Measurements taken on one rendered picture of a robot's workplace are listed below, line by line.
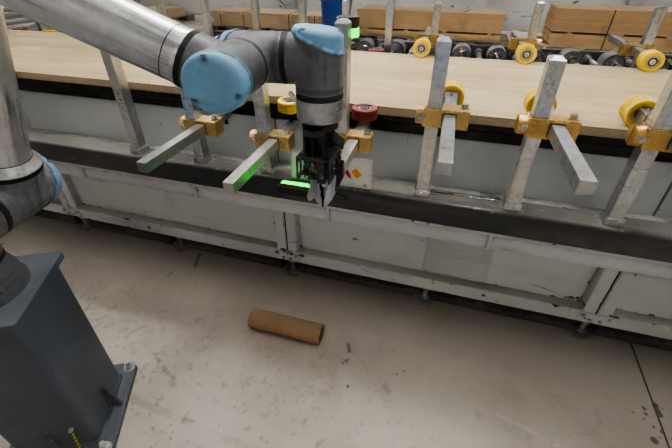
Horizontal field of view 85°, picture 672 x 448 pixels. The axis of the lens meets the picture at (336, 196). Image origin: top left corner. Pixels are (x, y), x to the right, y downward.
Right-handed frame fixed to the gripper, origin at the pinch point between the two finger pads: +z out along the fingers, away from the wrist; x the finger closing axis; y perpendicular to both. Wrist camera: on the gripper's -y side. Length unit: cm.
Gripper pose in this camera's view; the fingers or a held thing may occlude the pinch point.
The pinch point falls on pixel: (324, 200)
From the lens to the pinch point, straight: 84.7
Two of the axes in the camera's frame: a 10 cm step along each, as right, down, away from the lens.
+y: -2.9, 5.0, -8.2
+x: 9.6, 1.6, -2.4
